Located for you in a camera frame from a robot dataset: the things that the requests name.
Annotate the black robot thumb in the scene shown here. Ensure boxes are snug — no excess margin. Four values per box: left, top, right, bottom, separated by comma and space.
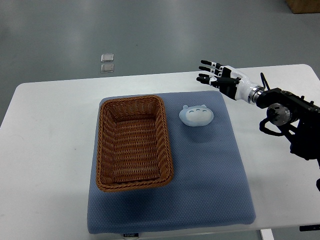
216, 77, 241, 85

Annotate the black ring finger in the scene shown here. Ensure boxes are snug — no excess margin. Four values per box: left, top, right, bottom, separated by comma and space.
198, 73, 221, 78

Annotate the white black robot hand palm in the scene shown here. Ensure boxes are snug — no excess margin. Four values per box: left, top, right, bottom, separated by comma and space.
218, 65, 260, 101

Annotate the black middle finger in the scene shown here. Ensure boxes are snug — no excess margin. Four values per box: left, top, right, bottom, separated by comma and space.
198, 66, 224, 74

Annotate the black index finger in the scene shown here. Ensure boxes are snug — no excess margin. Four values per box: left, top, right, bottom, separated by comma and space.
200, 60, 225, 69

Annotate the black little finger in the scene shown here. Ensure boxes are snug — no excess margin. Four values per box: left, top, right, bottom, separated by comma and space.
196, 76, 217, 85

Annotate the blue plush toy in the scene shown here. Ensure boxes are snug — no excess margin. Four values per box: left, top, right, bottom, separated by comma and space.
178, 104, 214, 127

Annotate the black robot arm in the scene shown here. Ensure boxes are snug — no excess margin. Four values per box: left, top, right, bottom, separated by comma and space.
196, 60, 320, 161

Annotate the brown wicker basket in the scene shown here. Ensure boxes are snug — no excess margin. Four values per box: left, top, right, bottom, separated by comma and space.
96, 95, 174, 192

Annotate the lower metal floor plate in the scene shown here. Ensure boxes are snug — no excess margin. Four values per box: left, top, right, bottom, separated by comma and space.
100, 63, 114, 73

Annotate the metal floor plate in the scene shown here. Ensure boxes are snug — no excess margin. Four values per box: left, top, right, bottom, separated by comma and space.
100, 63, 114, 73
100, 53, 114, 63

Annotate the upper metal floor plate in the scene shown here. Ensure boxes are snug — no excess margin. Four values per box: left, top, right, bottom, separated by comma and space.
100, 53, 114, 63

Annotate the blue fabric mat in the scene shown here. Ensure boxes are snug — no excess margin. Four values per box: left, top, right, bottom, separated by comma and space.
87, 91, 256, 234

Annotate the white table leg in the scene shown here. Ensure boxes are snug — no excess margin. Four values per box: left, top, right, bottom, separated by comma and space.
260, 228, 275, 240

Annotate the black table control panel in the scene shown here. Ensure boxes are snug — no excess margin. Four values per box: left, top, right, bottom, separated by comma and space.
299, 224, 320, 232

